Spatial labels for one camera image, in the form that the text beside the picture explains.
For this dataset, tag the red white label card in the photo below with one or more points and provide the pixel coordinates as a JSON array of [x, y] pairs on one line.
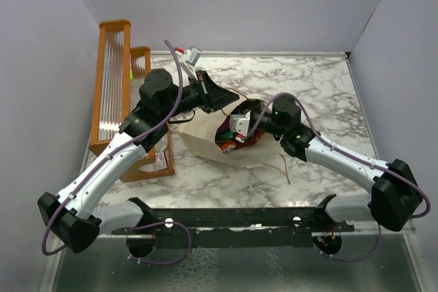
[[161, 158]]

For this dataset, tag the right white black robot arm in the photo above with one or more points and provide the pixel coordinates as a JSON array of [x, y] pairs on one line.
[[391, 192]]

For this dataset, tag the red snack packet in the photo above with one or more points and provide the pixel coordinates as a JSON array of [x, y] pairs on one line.
[[252, 140]]

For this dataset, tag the magenta snack packet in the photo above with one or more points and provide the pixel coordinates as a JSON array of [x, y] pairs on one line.
[[224, 127]]

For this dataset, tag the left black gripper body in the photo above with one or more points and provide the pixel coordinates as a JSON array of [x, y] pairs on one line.
[[204, 93]]

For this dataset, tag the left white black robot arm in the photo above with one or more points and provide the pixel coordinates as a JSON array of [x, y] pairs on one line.
[[73, 214]]

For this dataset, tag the wooden tiered display rack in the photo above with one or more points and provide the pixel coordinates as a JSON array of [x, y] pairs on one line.
[[120, 70]]

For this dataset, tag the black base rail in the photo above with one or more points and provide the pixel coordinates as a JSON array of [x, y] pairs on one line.
[[168, 228]]

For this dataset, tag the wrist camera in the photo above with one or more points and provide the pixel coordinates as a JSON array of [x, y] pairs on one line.
[[239, 124], [189, 59]]

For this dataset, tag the beige paper bag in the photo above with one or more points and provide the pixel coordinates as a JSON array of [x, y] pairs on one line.
[[200, 138]]

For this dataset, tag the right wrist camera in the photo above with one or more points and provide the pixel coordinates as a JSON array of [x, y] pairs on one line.
[[239, 124]]

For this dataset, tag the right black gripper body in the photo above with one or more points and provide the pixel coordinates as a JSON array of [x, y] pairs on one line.
[[261, 123]]

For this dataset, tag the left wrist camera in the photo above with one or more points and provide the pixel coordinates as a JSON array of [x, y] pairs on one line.
[[189, 59]]

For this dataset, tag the orange snack packet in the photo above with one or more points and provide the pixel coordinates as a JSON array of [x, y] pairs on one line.
[[227, 145]]

